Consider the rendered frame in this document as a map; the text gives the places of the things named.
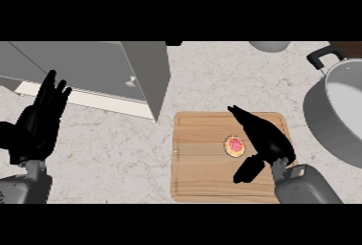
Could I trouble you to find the wooden cutting board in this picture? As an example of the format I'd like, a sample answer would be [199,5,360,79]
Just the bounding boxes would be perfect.
[169,110,299,204]

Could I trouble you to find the grey cabinet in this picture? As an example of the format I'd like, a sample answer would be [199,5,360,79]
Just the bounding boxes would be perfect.
[0,41,156,121]

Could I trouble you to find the grey metal pot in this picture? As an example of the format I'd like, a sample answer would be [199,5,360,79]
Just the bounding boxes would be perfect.
[301,44,362,169]

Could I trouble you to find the pale grey round object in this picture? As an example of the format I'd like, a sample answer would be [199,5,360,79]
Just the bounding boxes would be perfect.
[246,41,292,54]

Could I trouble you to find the grey cabinet door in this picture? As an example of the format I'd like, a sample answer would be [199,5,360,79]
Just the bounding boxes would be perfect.
[119,41,171,123]

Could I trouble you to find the pink frosted cupcake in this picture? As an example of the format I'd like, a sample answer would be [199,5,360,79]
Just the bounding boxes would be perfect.
[221,134,246,159]

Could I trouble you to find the dark brown object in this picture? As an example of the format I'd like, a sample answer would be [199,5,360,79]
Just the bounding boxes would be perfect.
[327,41,362,59]

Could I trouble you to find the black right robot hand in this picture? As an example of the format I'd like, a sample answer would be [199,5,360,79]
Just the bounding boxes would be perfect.
[226,104,296,185]

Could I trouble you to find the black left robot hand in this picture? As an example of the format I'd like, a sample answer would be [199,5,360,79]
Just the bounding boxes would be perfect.
[0,69,73,166]

